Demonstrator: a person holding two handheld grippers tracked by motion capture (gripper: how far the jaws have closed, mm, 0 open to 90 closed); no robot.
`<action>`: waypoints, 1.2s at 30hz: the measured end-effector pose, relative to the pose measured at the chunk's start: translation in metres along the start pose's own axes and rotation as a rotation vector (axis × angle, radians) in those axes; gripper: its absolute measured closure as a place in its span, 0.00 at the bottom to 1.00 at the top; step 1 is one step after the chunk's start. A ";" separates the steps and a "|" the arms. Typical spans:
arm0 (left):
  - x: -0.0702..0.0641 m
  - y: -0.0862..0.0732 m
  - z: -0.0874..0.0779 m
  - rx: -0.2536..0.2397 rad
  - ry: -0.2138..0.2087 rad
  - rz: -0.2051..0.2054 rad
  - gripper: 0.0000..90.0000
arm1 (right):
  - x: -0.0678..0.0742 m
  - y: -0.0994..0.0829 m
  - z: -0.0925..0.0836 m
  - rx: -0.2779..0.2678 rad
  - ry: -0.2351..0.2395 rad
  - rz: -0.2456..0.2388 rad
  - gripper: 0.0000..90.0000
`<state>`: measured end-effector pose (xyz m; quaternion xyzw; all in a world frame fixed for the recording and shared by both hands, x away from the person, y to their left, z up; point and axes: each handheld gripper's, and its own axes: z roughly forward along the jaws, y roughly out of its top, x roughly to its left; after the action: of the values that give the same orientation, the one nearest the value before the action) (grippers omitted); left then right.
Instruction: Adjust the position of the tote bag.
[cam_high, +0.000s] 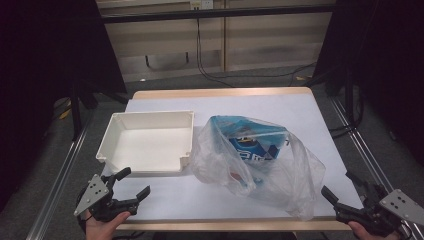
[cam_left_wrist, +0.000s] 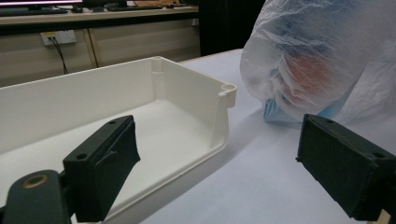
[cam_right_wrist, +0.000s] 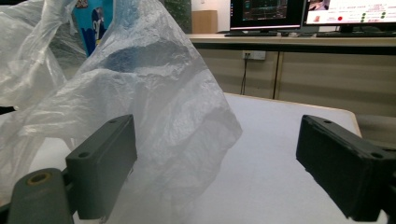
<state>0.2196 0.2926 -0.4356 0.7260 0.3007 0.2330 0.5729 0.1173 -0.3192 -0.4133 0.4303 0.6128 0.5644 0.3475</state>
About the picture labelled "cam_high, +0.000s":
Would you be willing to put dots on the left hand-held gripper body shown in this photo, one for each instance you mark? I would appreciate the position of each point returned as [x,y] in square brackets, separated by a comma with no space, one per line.
[100,200]

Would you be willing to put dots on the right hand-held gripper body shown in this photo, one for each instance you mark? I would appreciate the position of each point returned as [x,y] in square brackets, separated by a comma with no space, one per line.
[376,216]

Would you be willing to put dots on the clear plastic bag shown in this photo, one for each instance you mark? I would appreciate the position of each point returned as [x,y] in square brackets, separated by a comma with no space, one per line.
[293,180]

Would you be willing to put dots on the blue snack packet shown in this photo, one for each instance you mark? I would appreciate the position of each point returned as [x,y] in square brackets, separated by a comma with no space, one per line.
[253,146]

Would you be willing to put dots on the person's right hand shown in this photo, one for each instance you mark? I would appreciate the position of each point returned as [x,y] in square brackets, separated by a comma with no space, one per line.
[370,236]

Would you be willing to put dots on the person's left hand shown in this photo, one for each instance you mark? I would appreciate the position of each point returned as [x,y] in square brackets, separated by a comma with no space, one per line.
[100,230]

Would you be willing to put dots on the white plastic tray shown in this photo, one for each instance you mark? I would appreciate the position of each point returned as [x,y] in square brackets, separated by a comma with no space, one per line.
[150,146]

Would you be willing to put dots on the black metal stand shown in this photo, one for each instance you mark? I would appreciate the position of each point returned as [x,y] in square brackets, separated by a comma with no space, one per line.
[76,113]
[349,100]

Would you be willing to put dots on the white table mat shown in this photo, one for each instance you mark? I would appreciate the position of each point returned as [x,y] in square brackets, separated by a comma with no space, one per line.
[253,103]

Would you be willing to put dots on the black curtain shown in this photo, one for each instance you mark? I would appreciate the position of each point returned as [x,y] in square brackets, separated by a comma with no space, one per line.
[383,50]
[50,50]

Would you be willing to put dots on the black horizontal bar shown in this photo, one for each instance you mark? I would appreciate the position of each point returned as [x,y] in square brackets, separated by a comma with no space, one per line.
[216,13]

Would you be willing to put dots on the aluminium floor rail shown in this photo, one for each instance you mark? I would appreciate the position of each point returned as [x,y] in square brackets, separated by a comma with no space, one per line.
[373,160]
[56,186]

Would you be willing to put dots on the white wall outlet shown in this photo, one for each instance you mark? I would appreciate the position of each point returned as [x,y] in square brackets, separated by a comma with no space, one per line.
[201,4]

